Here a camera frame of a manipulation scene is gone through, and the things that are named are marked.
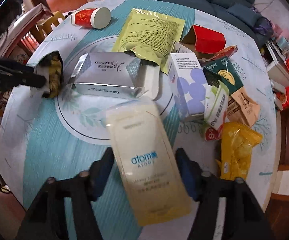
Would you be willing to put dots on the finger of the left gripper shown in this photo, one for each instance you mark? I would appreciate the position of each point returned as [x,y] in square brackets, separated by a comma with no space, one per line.
[10,67]
[31,80]

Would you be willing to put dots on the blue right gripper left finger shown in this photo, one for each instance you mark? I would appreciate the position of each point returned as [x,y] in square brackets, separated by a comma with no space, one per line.
[99,173]

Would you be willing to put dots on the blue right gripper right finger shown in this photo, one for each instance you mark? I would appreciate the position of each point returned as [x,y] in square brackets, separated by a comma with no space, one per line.
[190,173]

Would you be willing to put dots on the cream Atomy pouch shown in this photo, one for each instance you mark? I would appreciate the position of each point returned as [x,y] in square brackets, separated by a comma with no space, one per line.
[146,162]

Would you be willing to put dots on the yellow cracker snack bag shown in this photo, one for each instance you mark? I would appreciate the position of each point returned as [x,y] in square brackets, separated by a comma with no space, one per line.
[237,142]

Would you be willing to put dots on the white green snack bag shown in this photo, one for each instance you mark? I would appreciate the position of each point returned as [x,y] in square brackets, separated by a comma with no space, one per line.
[216,102]

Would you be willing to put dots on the beige kraft snack bag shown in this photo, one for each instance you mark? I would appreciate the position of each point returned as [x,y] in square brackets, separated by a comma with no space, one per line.
[241,108]

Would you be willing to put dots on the white purple carton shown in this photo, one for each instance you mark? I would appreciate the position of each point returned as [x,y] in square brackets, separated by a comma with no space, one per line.
[187,82]

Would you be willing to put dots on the silver rectangular box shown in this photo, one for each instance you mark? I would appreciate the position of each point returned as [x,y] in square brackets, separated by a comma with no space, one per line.
[116,75]

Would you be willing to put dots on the dark green snack bag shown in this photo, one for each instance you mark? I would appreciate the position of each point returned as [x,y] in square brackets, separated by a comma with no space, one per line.
[223,70]

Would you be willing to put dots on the red cylindrical canister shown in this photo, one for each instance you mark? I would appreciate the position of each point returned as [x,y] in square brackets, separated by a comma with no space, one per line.
[94,18]

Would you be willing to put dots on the red orange snack bag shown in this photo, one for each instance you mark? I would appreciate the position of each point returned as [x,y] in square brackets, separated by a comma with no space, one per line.
[228,52]

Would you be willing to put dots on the red paper box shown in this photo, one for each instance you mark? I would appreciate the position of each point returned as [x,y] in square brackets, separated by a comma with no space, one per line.
[203,40]

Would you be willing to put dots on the yellow-green foil pouch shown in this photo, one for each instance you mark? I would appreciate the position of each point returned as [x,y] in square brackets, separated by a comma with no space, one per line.
[150,36]

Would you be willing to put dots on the yellow plastic stool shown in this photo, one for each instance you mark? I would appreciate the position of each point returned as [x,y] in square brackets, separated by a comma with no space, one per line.
[45,26]

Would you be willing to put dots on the white tree-print tablecloth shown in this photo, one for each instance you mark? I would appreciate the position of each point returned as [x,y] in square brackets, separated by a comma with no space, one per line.
[60,137]

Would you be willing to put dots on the white side cabinet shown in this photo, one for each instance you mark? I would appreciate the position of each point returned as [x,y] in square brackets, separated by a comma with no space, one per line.
[277,69]

